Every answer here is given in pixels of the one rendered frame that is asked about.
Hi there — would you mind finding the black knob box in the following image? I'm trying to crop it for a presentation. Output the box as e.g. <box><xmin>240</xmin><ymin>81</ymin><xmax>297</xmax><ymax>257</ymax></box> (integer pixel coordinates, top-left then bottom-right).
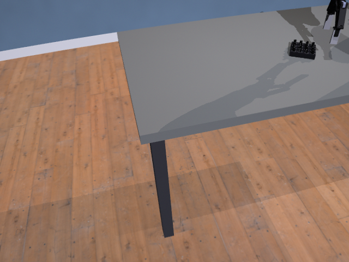
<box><xmin>290</xmin><ymin>40</ymin><xmax>316</xmax><ymax>59</ymax></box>

